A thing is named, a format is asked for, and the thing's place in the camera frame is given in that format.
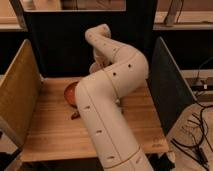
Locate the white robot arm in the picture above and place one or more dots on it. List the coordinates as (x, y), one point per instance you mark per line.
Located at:
(96, 96)

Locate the orange ceramic bowl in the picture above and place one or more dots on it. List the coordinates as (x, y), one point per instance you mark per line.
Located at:
(69, 94)

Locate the small brown ceramic cup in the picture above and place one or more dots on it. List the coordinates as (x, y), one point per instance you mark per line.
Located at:
(75, 115)

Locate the black back panel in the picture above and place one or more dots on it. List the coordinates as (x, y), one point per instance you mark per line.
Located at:
(58, 38)

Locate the right dark side panel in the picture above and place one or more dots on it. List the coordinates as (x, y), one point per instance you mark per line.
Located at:
(170, 92)

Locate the left wooden side panel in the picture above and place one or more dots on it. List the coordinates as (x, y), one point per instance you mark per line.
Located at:
(19, 90)

